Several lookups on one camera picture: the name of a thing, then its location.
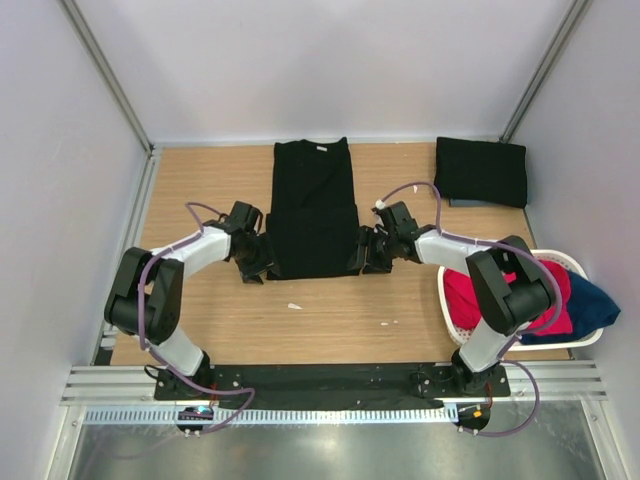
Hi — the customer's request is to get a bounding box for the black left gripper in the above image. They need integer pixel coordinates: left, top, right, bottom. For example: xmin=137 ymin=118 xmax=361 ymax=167
xmin=232 ymin=232 xmax=280 ymax=284

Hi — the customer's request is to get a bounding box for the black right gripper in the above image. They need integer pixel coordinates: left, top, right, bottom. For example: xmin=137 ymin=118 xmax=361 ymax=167
xmin=347 ymin=225 xmax=399 ymax=275

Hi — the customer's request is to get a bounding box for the black t shirt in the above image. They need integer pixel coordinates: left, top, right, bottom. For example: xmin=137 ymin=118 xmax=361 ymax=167
xmin=266 ymin=137 xmax=360 ymax=281
xmin=434 ymin=137 xmax=528 ymax=209

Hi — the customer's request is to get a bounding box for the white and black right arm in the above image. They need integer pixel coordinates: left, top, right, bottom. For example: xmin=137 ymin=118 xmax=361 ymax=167
xmin=347 ymin=202 xmax=562 ymax=396

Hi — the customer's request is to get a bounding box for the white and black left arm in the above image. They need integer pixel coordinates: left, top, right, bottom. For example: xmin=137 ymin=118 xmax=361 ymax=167
xmin=104 ymin=201 xmax=277 ymax=400

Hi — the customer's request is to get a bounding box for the folded grey t shirt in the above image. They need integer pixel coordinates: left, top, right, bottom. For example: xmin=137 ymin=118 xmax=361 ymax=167
xmin=449 ymin=199 xmax=490 ymax=208

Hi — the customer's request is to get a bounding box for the red t shirt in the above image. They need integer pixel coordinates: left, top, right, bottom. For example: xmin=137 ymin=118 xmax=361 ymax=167
xmin=443 ymin=259 xmax=575 ymax=340

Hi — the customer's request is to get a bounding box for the white laundry basket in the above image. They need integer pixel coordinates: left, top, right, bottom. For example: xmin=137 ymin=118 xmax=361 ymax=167
xmin=437 ymin=249 xmax=619 ymax=352

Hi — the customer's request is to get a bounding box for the folded black t shirt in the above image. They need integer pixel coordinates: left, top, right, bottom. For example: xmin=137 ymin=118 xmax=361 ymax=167
xmin=434 ymin=137 xmax=528 ymax=209

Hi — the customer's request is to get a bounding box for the navy blue t shirt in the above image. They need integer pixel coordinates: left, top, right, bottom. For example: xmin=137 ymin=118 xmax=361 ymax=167
xmin=521 ymin=271 xmax=621 ymax=345

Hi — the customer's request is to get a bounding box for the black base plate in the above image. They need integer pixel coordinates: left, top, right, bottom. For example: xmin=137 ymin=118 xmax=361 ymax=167
xmin=152 ymin=362 xmax=512 ymax=401

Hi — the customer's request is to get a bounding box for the white slotted cable duct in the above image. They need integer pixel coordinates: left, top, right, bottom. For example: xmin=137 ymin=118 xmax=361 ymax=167
xmin=84 ymin=404 xmax=458 ymax=426

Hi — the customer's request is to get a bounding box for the left aluminium frame post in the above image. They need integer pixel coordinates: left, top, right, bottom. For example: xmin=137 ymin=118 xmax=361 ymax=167
xmin=58 ymin=0 xmax=153 ymax=156

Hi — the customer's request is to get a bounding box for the aluminium frame post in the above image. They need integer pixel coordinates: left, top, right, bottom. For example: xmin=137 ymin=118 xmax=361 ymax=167
xmin=498 ymin=0 xmax=592 ymax=143
xmin=58 ymin=0 xmax=153 ymax=156

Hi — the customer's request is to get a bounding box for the right aluminium frame post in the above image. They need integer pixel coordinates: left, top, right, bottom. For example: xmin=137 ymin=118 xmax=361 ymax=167
xmin=498 ymin=0 xmax=592 ymax=143

